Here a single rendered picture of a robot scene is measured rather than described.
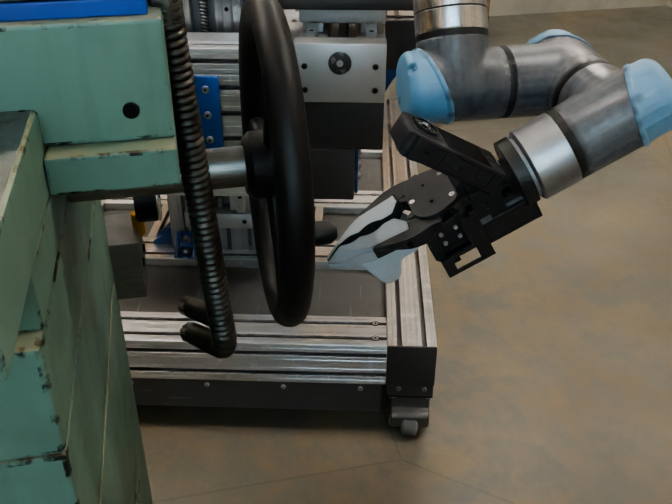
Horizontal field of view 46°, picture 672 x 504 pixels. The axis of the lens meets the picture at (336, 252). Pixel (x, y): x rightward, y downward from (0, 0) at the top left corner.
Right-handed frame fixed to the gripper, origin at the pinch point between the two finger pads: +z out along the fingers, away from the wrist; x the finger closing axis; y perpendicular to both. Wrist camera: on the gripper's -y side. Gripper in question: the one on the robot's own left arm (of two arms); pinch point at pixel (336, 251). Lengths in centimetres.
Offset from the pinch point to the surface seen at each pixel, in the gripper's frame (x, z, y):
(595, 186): 131, -57, 122
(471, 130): 182, -36, 115
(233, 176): -3.7, 3.0, -15.0
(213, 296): -5.2, 10.9, -6.1
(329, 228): 1.6, -0.5, -1.8
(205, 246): -5.2, 8.4, -11.2
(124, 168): -10.6, 7.6, -23.7
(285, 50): -8.4, -6.8, -24.2
